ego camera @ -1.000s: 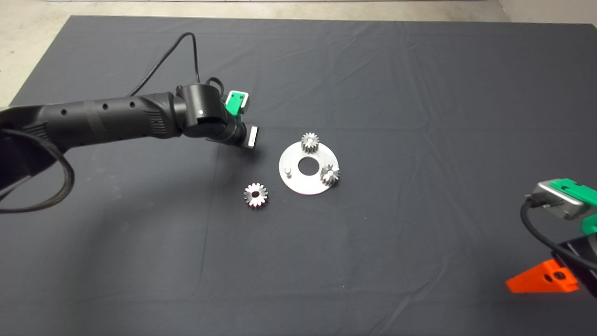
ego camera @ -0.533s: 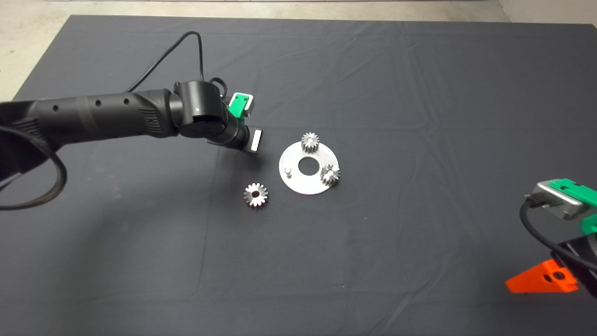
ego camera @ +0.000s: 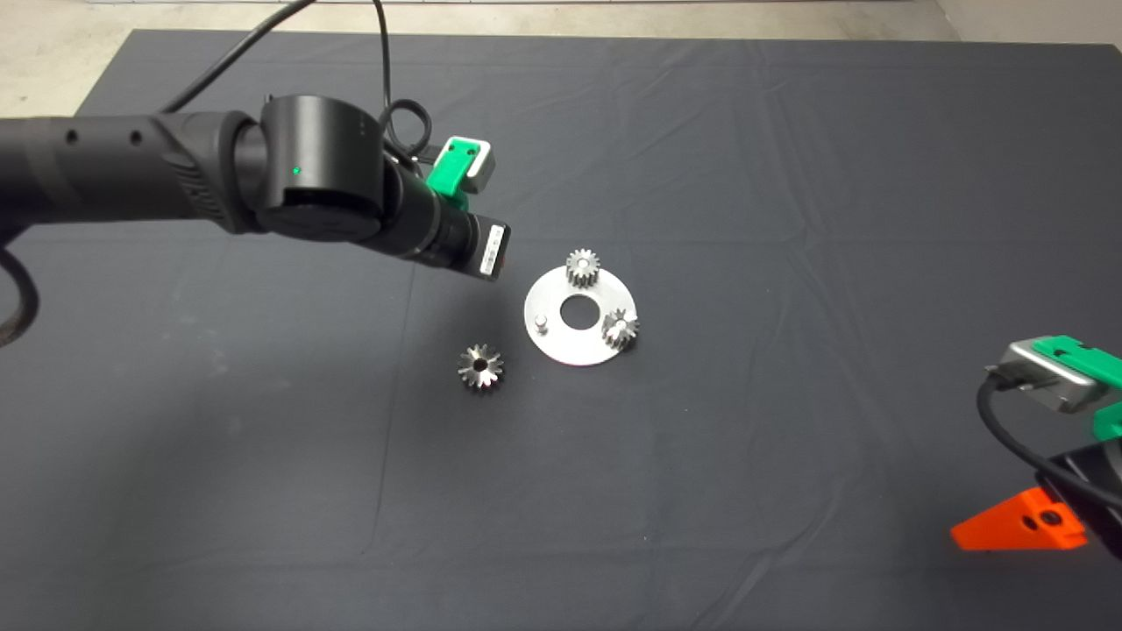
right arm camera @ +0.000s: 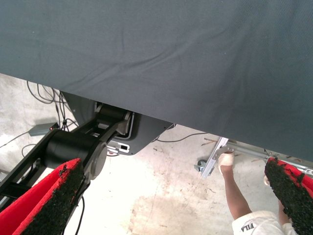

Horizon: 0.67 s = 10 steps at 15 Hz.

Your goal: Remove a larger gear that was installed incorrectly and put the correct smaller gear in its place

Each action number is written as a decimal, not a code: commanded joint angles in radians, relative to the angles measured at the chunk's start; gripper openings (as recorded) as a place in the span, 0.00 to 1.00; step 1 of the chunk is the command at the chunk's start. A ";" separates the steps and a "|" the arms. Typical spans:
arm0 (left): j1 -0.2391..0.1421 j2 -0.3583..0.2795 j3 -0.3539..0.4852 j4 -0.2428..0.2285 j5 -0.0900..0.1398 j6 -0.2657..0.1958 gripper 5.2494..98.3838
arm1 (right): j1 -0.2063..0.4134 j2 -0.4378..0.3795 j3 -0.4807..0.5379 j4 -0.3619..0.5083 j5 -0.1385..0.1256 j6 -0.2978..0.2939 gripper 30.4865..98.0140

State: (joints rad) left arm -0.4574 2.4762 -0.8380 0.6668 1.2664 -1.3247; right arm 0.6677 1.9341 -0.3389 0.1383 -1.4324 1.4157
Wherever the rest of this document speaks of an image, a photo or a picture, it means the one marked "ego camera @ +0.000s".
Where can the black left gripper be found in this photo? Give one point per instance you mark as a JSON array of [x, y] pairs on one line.
[[438, 232]]

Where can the left green camera mount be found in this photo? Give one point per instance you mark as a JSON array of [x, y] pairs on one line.
[[447, 175]]

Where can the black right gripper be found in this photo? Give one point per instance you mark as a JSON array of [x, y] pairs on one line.
[[1096, 499]]

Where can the round metal plate with hole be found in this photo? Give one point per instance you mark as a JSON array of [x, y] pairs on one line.
[[574, 346]]

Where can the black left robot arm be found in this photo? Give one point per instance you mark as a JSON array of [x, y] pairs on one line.
[[88, 166]]

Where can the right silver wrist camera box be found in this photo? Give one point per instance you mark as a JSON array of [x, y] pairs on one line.
[[1050, 379]]

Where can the right green camera mount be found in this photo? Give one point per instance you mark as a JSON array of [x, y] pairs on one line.
[[1091, 364]]

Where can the small steel gear on peg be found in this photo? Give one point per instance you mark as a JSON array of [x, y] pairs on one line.
[[620, 328], [582, 267]]

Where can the larger steel gear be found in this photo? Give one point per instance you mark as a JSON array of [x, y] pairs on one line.
[[480, 365]]

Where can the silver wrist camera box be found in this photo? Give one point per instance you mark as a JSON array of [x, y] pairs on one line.
[[1050, 379], [482, 171]]

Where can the dark grey table cloth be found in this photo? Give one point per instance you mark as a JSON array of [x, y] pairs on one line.
[[701, 482]]

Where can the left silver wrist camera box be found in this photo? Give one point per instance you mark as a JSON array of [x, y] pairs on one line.
[[482, 171]]

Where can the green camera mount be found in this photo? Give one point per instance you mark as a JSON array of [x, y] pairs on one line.
[[1091, 364], [447, 175]]

